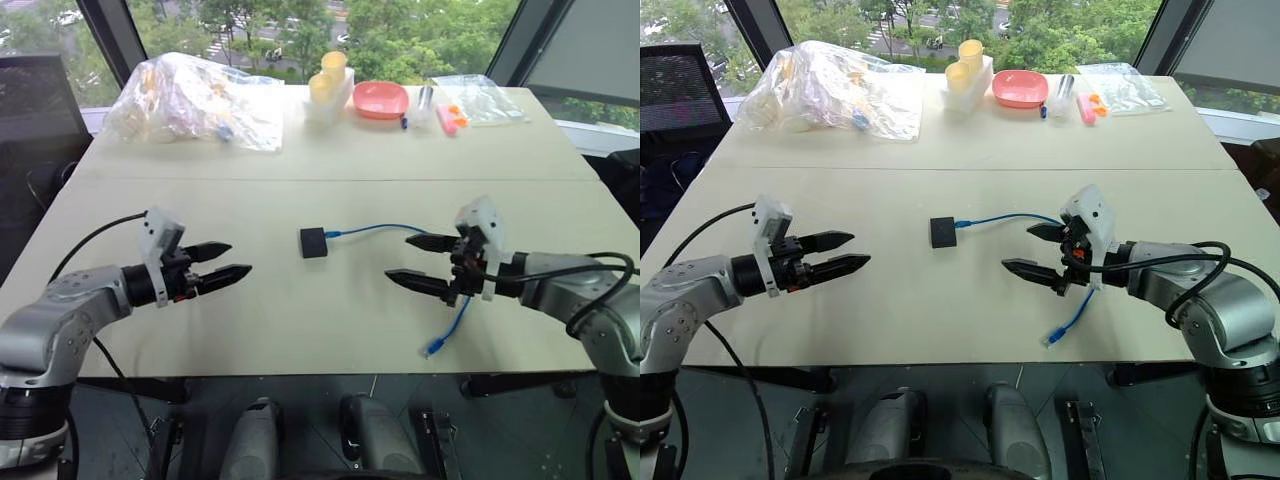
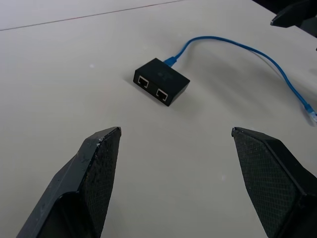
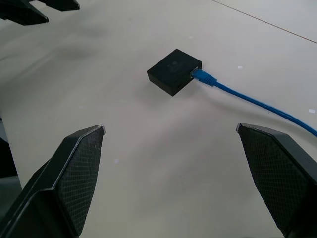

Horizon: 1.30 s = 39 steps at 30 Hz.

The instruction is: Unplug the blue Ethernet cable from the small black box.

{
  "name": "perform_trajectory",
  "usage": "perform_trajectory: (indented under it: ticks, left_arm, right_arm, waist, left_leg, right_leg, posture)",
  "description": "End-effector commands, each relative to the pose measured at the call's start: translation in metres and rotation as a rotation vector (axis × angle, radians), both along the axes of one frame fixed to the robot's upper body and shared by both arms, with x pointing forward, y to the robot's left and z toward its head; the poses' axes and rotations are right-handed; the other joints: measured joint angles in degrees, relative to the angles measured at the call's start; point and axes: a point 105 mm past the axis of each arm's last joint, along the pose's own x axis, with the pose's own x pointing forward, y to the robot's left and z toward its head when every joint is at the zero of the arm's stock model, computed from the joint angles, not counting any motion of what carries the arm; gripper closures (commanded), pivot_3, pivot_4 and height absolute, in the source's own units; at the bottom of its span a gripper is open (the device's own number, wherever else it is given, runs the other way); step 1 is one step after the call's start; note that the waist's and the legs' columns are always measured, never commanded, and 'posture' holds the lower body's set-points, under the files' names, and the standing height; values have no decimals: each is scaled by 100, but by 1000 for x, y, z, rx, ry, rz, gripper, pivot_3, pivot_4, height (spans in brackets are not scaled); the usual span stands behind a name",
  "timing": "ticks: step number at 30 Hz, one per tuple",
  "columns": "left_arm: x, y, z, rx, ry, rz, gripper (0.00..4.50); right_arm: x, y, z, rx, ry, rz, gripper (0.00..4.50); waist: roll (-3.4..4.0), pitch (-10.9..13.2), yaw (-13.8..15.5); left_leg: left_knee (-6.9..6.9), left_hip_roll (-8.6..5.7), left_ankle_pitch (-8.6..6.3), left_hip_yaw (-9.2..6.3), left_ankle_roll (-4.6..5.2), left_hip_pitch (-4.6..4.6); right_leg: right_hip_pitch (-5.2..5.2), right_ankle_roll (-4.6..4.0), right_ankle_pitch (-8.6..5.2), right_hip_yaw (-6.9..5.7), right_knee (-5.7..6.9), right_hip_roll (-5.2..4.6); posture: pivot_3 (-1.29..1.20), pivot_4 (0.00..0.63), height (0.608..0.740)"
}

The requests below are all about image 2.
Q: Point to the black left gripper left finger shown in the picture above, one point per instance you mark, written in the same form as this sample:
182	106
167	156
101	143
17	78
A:
81	178

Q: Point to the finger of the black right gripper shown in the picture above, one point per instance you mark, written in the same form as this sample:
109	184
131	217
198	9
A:
294	15

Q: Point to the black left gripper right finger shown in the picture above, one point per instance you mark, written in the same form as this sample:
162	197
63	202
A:
272	178

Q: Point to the black ethernet splitter box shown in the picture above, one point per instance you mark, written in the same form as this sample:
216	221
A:
162	79

